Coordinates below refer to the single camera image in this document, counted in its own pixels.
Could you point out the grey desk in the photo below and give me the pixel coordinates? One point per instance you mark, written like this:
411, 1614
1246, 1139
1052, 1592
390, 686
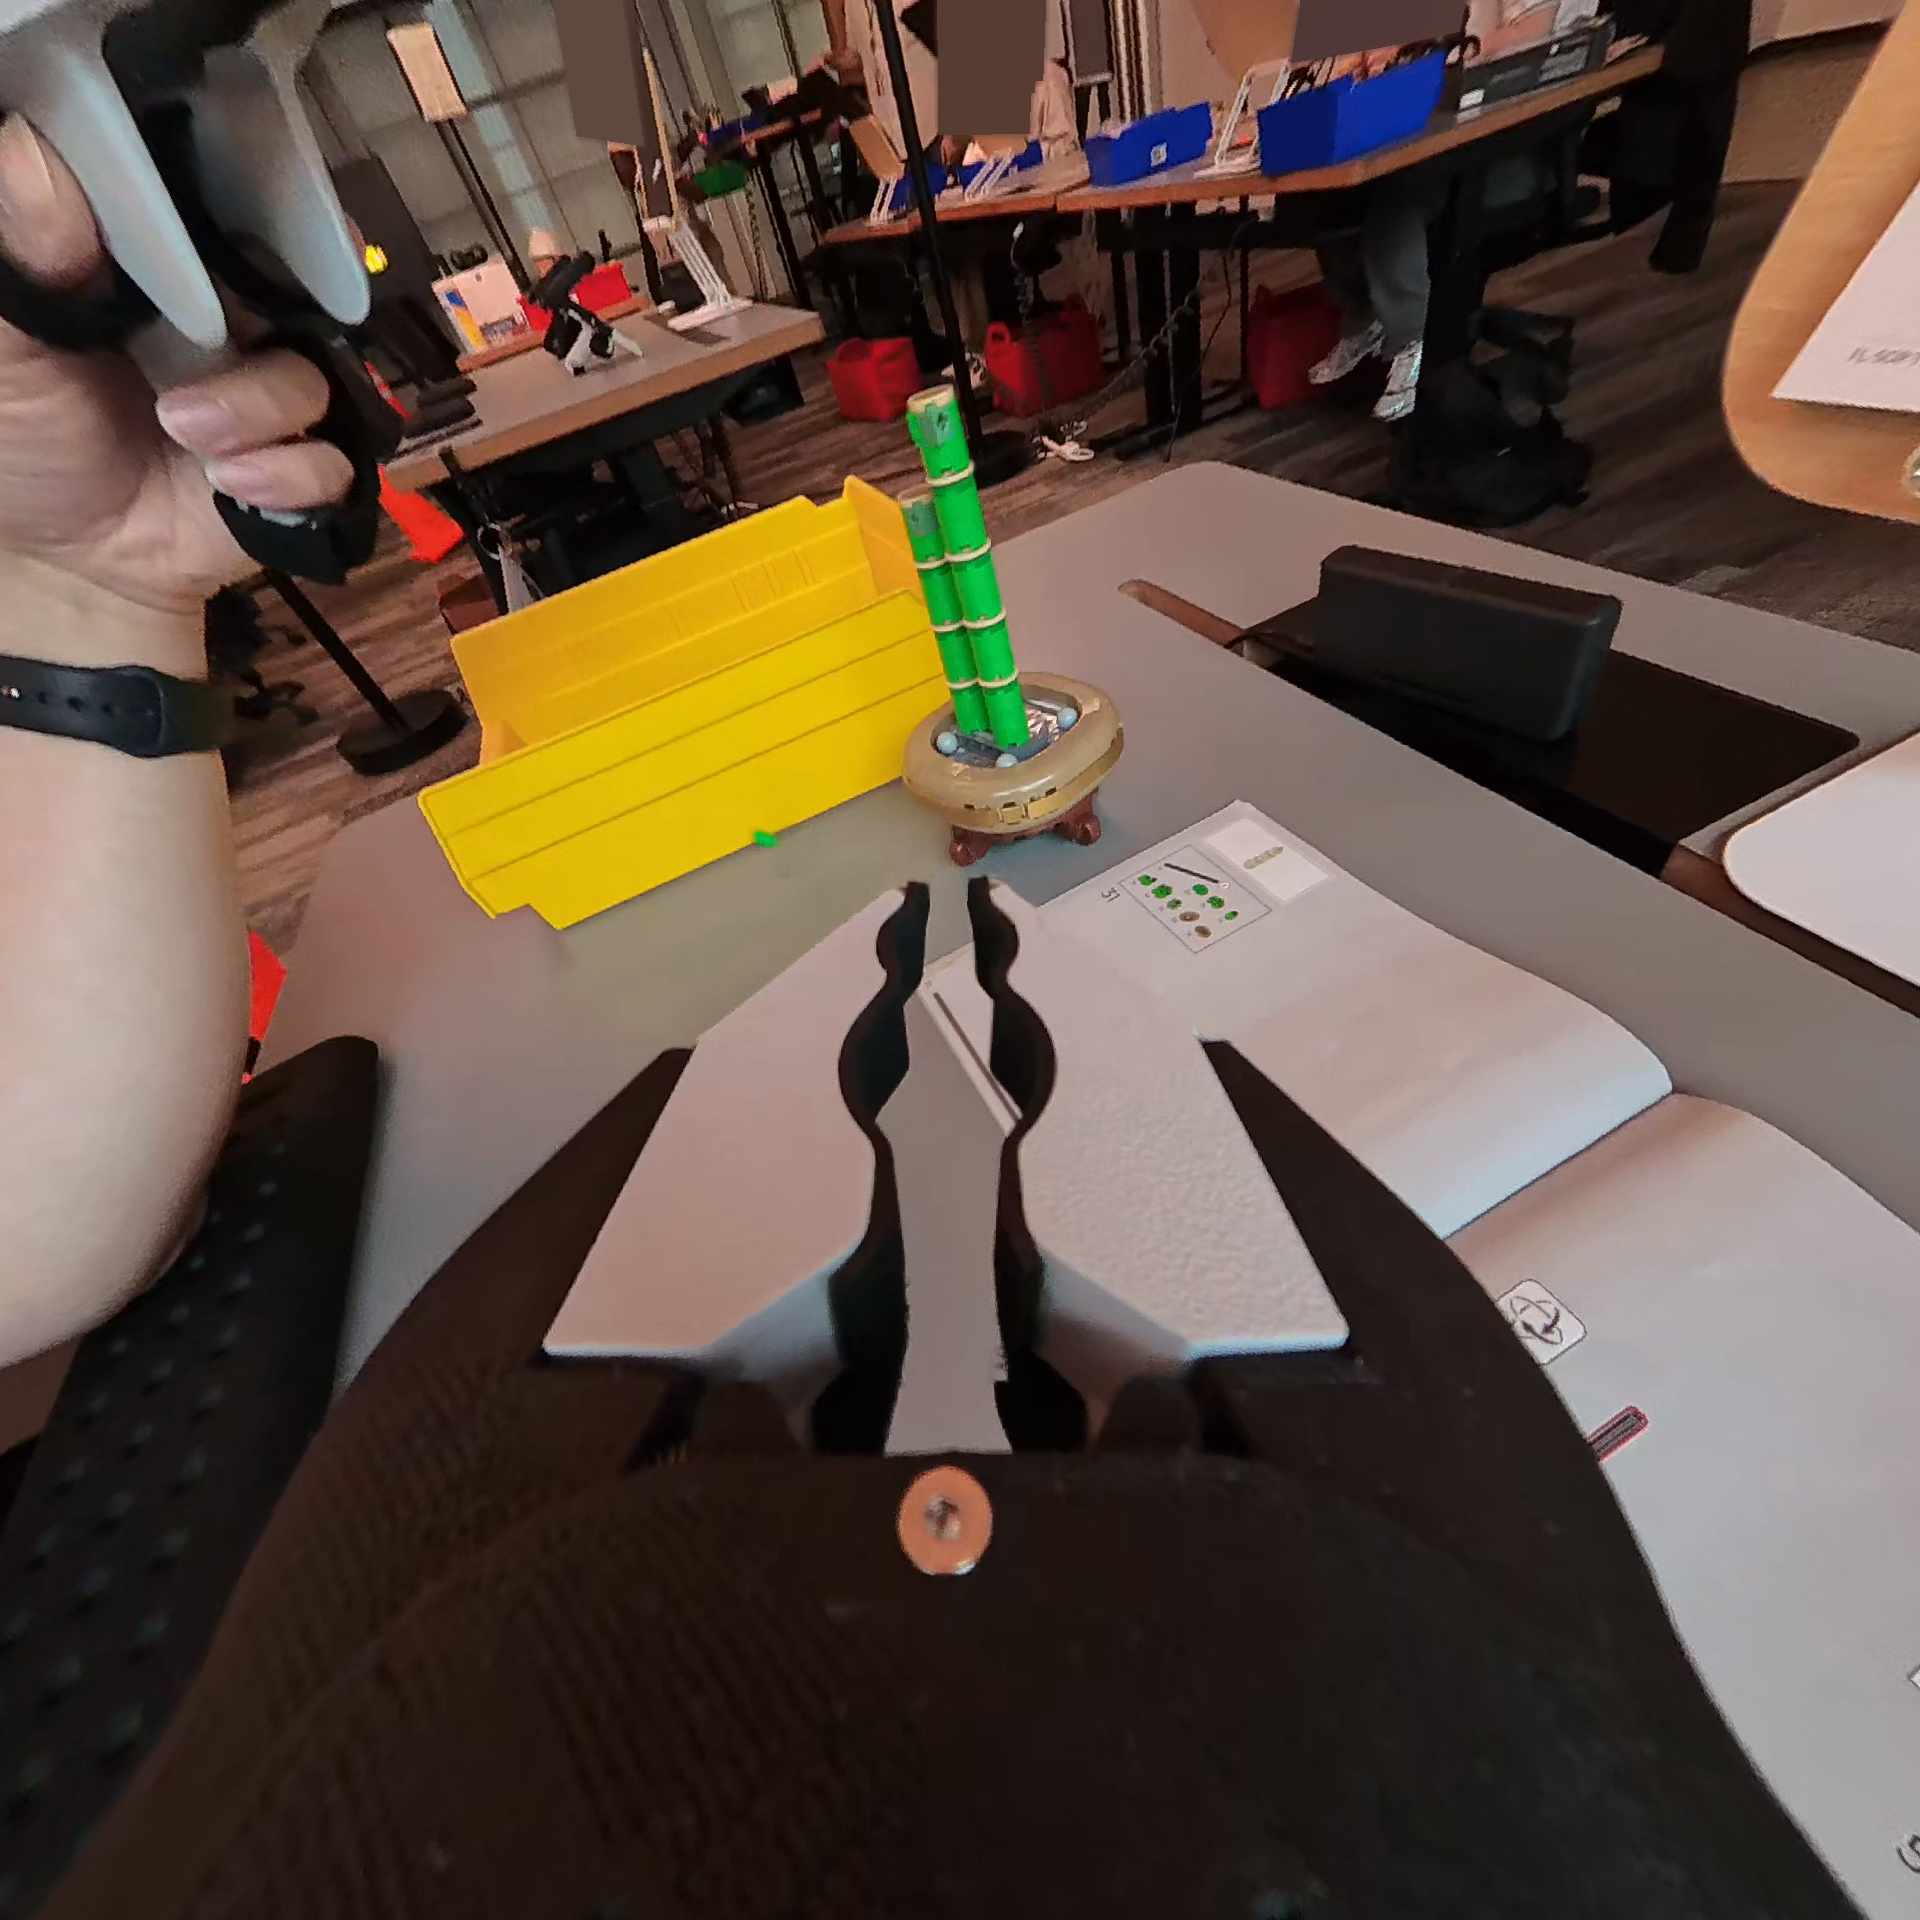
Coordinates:
675, 1019

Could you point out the yellow plastic bin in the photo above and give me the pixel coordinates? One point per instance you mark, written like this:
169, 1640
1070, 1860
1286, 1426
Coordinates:
691, 735

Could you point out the black pole stand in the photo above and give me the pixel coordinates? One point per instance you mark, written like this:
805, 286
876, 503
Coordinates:
916, 225

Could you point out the white instruction booklet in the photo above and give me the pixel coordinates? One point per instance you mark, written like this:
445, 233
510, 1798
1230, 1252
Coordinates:
1425, 1019

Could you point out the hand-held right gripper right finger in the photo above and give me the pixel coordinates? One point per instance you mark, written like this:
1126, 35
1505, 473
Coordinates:
1171, 1200

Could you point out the blue plastic bin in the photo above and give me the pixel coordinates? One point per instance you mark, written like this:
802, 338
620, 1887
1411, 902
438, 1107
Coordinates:
1147, 142
1348, 112

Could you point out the person's left hand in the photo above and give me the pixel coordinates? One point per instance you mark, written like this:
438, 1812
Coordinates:
90, 481

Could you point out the background grey table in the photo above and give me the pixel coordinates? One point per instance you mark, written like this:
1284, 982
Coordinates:
629, 382

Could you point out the black mesh office chair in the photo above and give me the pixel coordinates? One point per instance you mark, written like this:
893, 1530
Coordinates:
164, 1499

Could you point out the black rectangular device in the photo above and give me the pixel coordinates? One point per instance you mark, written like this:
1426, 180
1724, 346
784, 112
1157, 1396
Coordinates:
1470, 638

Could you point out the printed instruction sheet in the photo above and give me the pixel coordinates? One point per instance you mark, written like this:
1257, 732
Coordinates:
1875, 330

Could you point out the long background table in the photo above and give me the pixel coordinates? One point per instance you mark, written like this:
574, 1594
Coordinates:
1348, 180

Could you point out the green bamboo brick model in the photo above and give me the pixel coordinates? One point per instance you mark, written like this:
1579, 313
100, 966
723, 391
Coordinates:
974, 628

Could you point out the person's left forearm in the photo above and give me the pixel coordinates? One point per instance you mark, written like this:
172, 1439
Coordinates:
106, 1019

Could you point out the black wristband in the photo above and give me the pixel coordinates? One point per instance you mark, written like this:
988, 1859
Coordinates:
106, 704

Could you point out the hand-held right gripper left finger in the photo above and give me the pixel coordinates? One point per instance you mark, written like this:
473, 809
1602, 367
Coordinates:
733, 1200

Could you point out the red bag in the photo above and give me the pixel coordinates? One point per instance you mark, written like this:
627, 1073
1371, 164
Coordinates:
1042, 359
873, 377
1290, 346

